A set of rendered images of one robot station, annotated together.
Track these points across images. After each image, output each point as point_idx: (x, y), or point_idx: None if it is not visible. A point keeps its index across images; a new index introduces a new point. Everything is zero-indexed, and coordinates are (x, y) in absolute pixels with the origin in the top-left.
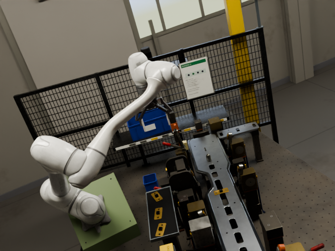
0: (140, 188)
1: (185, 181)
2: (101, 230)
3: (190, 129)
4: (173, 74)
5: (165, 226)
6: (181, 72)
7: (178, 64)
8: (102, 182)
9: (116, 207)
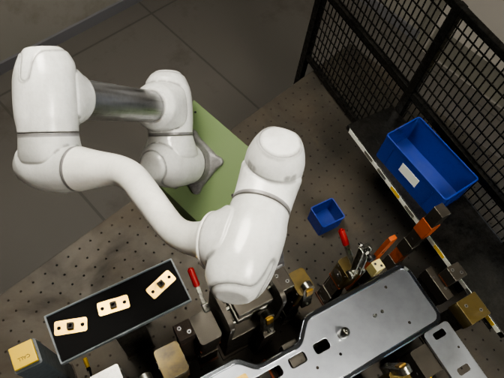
0: (316, 200)
1: (223, 321)
2: (180, 187)
3: (442, 257)
4: (214, 292)
5: (77, 331)
6: None
7: None
8: (242, 151)
9: (217, 193)
